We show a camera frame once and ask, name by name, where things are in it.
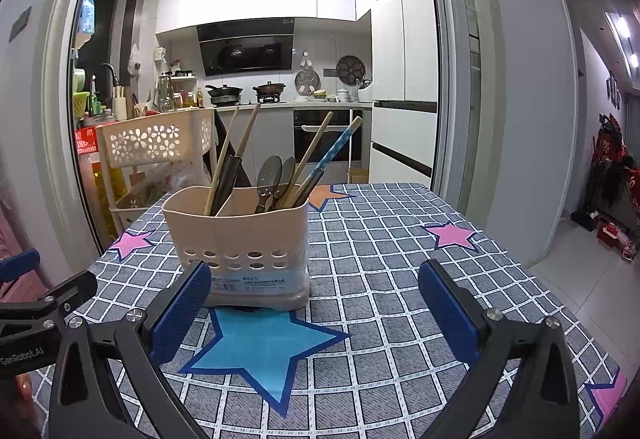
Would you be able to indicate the red hanging decorations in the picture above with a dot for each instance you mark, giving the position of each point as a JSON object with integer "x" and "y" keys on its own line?
{"x": 610, "y": 169}

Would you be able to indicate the blue patterned chopstick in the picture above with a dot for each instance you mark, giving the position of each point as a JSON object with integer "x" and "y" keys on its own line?
{"x": 340, "y": 144}

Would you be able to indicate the dark cooking pot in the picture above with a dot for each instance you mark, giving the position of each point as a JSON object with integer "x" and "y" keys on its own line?
{"x": 270, "y": 90}

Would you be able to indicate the white refrigerator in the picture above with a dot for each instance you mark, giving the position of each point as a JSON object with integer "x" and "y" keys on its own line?
{"x": 405, "y": 69}

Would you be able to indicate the black range hood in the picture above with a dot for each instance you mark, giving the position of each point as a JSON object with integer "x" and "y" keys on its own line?
{"x": 245, "y": 49}

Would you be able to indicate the kitchen faucet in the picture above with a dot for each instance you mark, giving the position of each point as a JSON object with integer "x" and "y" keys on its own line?
{"x": 107, "y": 74}

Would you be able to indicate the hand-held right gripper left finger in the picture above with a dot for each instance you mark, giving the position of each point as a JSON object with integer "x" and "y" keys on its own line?
{"x": 175, "y": 319}

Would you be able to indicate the wall picture frames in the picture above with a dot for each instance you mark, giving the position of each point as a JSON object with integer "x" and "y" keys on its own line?
{"x": 614, "y": 90}

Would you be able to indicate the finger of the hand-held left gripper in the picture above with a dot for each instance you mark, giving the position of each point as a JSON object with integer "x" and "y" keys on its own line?
{"x": 20, "y": 264}
{"x": 70, "y": 289}

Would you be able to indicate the person's left hand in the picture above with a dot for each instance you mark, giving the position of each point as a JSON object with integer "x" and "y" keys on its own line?
{"x": 20, "y": 384}

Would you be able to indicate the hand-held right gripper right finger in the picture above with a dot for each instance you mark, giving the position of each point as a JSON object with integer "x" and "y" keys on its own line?
{"x": 450, "y": 314}

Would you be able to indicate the grey door frame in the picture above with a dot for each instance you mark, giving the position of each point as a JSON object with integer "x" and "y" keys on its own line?
{"x": 460, "y": 94}
{"x": 60, "y": 94}

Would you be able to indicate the beige plastic utensil holder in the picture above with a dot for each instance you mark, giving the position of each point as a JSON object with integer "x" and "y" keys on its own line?
{"x": 235, "y": 244}

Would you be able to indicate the dark round steamer tray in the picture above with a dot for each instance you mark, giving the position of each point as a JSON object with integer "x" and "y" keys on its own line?
{"x": 351, "y": 69}

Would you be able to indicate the cream flower-cut basket rack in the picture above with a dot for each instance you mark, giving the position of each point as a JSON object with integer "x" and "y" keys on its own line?
{"x": 150, "y": 139}

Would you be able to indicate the black chopstick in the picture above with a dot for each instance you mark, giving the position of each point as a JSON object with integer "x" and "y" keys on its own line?
{"x": 312, "y": 184}
{"x": 229, "y": 184}

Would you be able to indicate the pink plastic stool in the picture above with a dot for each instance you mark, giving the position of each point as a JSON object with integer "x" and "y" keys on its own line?
{"x": 6, "y": 239}

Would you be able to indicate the grey kitchen counter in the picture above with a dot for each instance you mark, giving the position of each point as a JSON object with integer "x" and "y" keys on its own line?
{"x": 272, "y": 119}

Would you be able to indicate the black wok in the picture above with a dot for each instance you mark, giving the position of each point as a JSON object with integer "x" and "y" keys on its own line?
{"x": 225, "y": 94}

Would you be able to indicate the black built-in oven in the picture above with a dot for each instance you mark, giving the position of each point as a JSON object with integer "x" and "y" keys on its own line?
{"x": 320, "y": 129}

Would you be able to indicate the green plastic basket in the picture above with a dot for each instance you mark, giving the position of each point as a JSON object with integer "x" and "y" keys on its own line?
{"x": 81, "y": 104}

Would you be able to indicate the dark wall switch panel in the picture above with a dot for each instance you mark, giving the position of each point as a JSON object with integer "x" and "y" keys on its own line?
{"x": 20, "y": 24}

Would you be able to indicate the cardboard box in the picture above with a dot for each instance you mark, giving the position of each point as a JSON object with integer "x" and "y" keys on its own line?
{"x": 359, "y": 175}

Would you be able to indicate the red plastic crate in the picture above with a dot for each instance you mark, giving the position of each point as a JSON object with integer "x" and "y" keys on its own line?
{"x": 86, "y": 140}

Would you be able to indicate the grey round steamer rack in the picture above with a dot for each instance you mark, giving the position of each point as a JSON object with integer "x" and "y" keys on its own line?
{"x": 306, "y": 81}

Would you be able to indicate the yellow oil bottle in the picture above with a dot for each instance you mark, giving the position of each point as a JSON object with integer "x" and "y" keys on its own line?
{"x": 107, "y": 191}

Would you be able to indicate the grey checked star tablecloth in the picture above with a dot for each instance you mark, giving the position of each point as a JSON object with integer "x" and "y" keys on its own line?
{"x": 380, "y": 244}

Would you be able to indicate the white knife block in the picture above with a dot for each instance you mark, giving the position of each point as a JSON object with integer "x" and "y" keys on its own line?
{"x": 120, "y": 104}

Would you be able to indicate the red box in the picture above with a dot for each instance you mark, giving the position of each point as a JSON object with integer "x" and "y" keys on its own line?
{"x": 611, "y": 234}

